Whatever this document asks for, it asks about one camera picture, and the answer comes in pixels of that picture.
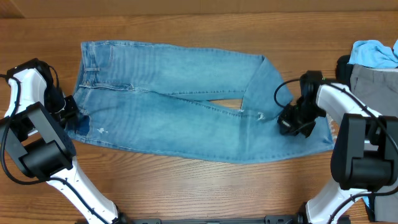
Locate light blue denim jeans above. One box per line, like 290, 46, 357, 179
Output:
67, 40, 334, 164

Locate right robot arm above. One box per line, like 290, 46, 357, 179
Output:
265, 70, 397, 224

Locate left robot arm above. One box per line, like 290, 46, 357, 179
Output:
1, 58, 131, 224

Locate black garment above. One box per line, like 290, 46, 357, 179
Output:
335, 55, 353, 86

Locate grey trousers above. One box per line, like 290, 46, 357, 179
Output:
350, 64, 397, 223

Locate light blue cloth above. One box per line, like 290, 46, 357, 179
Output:
348, 40, 397, 68

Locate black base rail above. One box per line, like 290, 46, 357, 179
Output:
130, 215, 305, 224

